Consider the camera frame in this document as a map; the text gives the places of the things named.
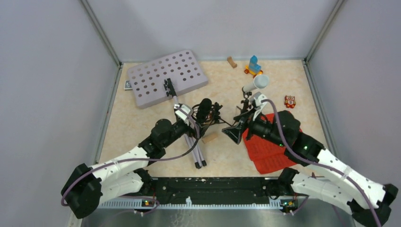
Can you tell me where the wooden block at back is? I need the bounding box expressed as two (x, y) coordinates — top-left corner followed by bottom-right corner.
(227, 56), (237, 69)

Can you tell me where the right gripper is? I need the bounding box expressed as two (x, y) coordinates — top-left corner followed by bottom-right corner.
(222, 106), (287, 148)

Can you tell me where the black mic tripod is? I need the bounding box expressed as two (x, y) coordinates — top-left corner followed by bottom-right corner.
(192, 102), (232, 136)
(234, 91), (252, 122)

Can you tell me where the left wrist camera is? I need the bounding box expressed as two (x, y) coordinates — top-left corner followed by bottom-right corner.
(174, 104), (193, 125)

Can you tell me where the red owl toy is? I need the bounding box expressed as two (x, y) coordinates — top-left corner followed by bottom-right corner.
(284, 95), (296, 109)

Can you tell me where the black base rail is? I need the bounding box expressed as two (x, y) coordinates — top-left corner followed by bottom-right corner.
(122, 176), (309, 208)

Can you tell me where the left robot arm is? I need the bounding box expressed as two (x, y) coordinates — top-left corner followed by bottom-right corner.
(61, 119), (201, 219)

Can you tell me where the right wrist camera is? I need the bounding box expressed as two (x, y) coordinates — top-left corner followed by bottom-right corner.
(251, 92), (268, 121)

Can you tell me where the blue yellow toy block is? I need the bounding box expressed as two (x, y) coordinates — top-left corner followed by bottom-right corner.
(244, 55), (263, 78)

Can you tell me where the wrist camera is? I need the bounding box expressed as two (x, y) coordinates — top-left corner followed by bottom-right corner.
(174, 104), (193, 125)
(251, 92), (268, 121)

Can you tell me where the playing card box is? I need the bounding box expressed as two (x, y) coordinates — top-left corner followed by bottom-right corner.
(124, 80), (132, 90)

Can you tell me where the black microphone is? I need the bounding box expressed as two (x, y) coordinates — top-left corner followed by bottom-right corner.
(196, 98), (212, 123)

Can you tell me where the light wooden block front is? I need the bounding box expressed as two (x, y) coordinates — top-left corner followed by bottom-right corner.
(201, 132), (218, 144)

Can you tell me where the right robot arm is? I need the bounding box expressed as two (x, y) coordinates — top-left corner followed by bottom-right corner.
(222, 111), (398, 227)

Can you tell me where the white tube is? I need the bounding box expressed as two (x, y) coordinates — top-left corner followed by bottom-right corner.
(242, 74), (270, 93)

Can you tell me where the white music stand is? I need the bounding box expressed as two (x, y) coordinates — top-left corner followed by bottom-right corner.
(129, 50), (208, 166)

